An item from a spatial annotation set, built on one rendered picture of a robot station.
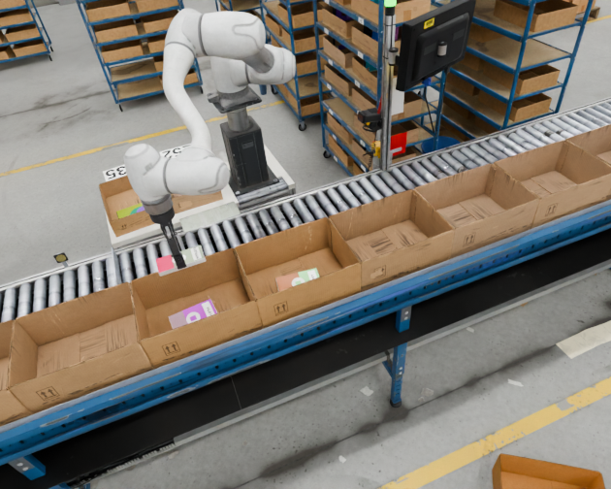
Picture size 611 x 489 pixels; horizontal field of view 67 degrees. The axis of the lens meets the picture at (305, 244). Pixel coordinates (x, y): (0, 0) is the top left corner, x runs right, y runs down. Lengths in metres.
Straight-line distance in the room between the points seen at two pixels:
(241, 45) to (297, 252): 0.80
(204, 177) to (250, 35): 0.55
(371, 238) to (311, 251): 0.27
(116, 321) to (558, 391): 2.11
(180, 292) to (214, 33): 0.94
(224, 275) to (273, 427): 0.95
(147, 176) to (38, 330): 0.80
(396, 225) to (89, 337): 1.30
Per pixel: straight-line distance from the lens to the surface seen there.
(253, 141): 2.44
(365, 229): 1.97
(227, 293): 1.82
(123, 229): 2.48
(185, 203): 2.49
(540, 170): 2.44
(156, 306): 1.88
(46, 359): 1.92
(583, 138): 2.53
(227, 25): 1.65
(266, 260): 1.85
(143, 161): 1.36
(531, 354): 2.82
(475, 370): 2.68
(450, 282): 1.94
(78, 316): 1.88
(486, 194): 2.25
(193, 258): 1.62
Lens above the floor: 2.21
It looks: 43 degrees down
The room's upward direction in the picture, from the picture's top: 7 degrees counter-clockwise
